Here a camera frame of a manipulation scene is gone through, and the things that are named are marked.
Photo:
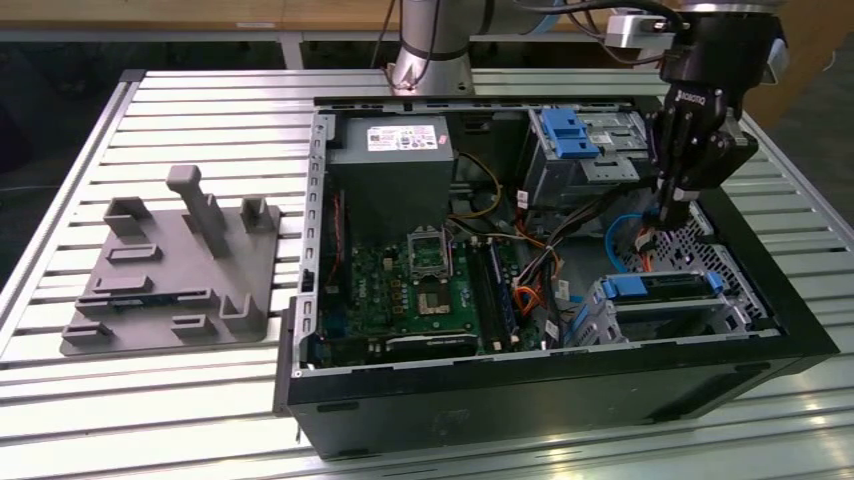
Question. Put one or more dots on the RAM stick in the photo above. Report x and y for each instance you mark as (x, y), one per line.
(499, 295)
(143, 301)

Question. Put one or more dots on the wooden table grey frame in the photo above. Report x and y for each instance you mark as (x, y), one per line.
(200, 15)

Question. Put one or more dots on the black PC case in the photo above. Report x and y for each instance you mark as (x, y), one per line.
(534, 400)

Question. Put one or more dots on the hard disk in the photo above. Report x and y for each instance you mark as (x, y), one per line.
(667, 285)

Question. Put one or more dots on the black graphics card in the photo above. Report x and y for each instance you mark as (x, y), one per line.
(434, 345)

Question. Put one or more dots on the grey power supply unit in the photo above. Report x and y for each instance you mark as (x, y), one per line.
(387, 190)

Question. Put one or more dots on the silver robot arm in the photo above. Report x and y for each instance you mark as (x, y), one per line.
(434, 50)

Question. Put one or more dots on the blue plastic drive latch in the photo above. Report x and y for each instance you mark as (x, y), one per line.
(567, 132)

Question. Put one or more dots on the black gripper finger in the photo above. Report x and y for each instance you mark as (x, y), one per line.
(666, 165)
(727, 150)

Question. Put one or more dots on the green motherboard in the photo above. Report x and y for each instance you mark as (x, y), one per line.
(380, 290)

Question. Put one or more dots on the grey parts rack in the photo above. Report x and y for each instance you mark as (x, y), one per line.
(167, 280)

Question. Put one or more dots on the metal optical drive cage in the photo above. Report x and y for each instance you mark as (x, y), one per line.
(560, 180)

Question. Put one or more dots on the wooden cabinet panel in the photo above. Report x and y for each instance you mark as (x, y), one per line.
(814, 50)

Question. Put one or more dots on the black RAM slot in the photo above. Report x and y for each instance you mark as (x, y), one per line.
(476, 295)

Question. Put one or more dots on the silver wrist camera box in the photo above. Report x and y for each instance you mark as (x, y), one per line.
(634, 30)

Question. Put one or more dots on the metal disk bay cage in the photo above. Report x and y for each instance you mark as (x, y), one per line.
(603, 327)

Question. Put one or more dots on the CPU socket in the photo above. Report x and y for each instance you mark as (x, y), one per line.
(440, 302)

